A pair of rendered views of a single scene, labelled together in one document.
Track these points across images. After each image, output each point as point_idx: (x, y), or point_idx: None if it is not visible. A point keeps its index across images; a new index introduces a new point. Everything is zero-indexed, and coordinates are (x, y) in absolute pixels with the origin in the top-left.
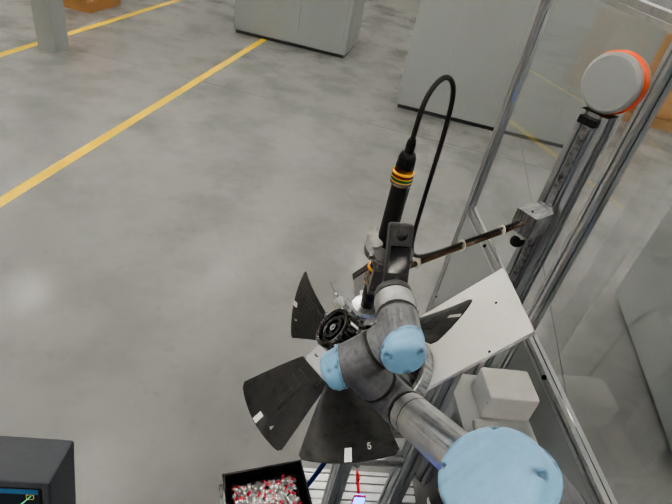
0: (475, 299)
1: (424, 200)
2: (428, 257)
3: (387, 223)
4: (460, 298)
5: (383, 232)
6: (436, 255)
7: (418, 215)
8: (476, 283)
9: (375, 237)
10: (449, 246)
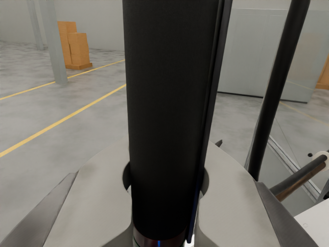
0: (327, 229)
1: (300, 17)
2: (280, 193)
3: (144, 99)
4: (300, 224)
5: (138, 152)
6: (293, 186)
7: (274, 85)
8: (318, 204)
9: (105, 179)
10: (310, 165)
